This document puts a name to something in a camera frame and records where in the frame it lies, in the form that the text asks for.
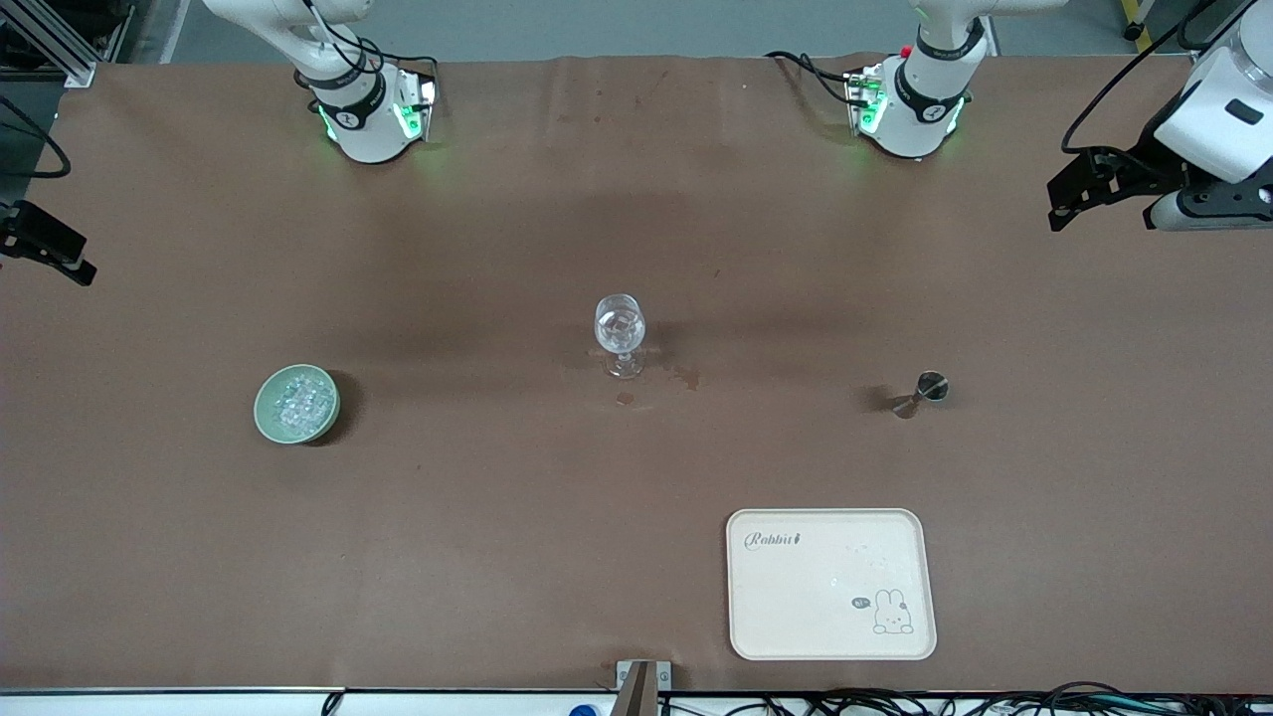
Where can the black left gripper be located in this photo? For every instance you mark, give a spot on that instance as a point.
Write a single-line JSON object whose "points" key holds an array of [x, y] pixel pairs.
{"points": [[1144, 166]]}

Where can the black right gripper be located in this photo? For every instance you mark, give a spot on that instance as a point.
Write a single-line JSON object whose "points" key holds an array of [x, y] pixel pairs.
{"points": [[38, 239]]}

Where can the steel jigger measuring cup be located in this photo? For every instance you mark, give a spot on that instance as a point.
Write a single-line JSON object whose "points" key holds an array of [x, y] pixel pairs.
{"points": [[932, 386]]}

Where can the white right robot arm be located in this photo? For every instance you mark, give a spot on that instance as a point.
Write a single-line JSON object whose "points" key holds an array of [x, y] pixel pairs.
{"points": [[363, 129]]}

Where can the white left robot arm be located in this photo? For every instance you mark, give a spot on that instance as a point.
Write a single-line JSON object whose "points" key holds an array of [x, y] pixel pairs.
{"points": [[925, 109]]}

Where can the pile of clear ice cubes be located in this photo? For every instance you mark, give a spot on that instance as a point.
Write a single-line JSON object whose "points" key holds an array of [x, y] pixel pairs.
{"points": [[301, 401]]}

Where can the clear wine glass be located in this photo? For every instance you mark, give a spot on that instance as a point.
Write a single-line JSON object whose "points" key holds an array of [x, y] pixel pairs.
{"points": [[620, 328]]}

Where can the green ceramic bowl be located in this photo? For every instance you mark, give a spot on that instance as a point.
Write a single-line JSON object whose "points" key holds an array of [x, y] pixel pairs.
{"points": [[264, 410]]}

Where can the brown table cover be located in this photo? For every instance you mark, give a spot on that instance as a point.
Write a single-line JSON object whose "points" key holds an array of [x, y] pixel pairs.
{"points": [[497, 517]]}

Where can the cream rabbit print tray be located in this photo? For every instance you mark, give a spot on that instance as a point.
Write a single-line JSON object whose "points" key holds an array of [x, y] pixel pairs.
{"points": [[796, 607]]}

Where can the aluminium frame profile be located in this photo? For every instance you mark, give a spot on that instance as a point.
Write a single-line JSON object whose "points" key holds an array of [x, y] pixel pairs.
{"points": [[70, 60]]}

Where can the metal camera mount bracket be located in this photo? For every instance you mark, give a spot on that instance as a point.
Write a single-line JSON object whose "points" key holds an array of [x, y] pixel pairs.
{"points": [[636, 686]]}

